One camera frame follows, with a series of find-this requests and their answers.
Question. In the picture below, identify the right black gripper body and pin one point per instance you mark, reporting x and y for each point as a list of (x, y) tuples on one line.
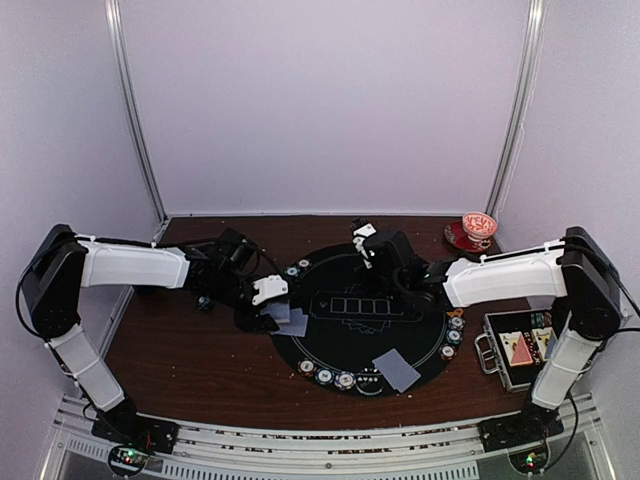
[(390, 292)]

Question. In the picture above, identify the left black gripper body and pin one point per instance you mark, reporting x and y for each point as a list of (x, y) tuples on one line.
[(233, 288)]

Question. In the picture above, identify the blue-backed playing card deck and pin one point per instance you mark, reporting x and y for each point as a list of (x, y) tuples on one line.
[(278, 310)]

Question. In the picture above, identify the single green blue poker chip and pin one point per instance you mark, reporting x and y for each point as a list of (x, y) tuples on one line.
[(292, 271)]

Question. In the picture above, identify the orange big blind button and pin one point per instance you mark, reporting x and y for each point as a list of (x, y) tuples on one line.
[(456, 312)]

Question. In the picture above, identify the white blue poker chip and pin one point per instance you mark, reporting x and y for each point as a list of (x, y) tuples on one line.
[(456, 323), (344, 380)]

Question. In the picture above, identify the clear round dealer button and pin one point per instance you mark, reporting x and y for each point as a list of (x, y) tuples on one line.
[(369, 382)]

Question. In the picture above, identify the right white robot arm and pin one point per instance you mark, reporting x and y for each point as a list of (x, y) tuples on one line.
[(572, 271)]

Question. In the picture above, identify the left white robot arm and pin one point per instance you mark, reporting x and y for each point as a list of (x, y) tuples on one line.
[(73, 281)]

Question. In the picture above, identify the round black poker mat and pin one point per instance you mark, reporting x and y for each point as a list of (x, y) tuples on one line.
[(348, 326)]

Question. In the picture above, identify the red floral saucer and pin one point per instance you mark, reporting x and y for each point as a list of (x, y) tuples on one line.
[(457, 237)]

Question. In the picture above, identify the red white patterned tea bowl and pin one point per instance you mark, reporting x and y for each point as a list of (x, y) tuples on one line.
[(479, 226)]

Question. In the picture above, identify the red card deck in case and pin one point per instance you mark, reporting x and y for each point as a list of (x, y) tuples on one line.
[(516, 349)]

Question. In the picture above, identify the aluminium poker chip case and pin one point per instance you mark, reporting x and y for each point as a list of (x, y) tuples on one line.
[(491, 353)]

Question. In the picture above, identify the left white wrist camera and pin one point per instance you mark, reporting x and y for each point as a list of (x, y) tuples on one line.
[(267, 288)]

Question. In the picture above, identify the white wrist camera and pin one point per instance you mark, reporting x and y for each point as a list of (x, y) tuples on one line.
[(267, 288), (361, 229)]

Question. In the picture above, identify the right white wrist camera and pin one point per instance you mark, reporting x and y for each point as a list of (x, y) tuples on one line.
[(361, 229)]

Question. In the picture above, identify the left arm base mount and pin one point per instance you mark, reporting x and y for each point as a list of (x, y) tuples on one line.
[(137, 439)]

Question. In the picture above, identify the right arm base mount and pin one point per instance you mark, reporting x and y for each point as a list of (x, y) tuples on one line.
[(524, 436)]

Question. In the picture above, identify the front aluminium rail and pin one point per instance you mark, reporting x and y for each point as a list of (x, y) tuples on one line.
[(452, 450)]

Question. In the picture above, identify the right aluminium frame post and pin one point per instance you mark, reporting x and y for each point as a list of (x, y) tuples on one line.
[(523, 91)]

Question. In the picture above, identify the aluminium frame post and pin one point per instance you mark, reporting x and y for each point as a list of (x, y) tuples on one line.
[(523, 91), (117, 36)]

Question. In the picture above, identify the left aluminium frame post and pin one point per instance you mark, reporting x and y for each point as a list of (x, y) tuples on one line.
[(117, 36)]

